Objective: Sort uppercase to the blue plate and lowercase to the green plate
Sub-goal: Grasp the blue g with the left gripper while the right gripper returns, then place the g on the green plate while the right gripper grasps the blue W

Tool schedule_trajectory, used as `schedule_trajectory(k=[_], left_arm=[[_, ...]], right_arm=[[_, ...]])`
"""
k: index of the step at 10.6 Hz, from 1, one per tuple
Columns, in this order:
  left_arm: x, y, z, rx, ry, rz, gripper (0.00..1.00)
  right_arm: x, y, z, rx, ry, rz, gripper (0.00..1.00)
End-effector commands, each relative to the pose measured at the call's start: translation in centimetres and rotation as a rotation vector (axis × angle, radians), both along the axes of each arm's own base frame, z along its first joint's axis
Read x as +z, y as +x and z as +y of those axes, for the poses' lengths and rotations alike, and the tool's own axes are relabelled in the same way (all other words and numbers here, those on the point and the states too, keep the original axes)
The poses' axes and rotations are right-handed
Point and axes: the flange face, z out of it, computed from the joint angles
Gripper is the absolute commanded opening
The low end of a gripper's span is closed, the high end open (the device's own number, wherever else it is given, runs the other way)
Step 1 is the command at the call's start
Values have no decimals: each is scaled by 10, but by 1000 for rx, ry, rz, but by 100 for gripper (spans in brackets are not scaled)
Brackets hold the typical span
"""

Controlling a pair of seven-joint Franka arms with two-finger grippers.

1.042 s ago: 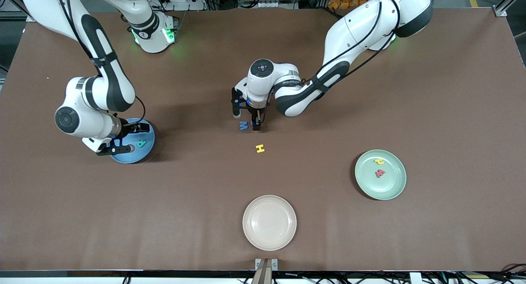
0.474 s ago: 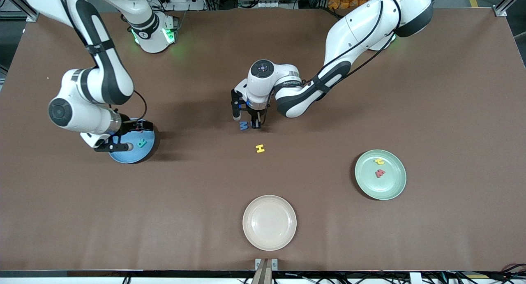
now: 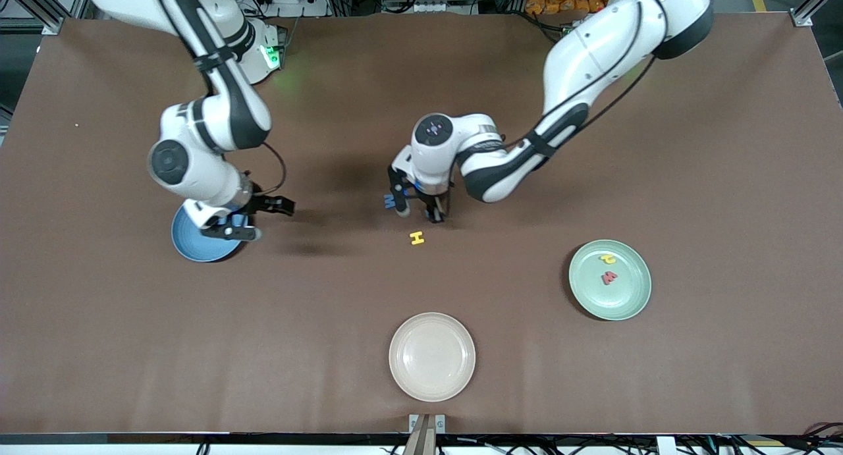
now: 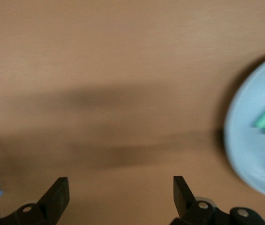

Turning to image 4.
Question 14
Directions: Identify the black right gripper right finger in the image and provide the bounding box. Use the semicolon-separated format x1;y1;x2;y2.
169;176;265;225

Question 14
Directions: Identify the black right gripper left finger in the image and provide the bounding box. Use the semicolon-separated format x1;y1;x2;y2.
0;177;70;225

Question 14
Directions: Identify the blue plate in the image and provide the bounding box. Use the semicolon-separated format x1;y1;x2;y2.
223;48;265;201

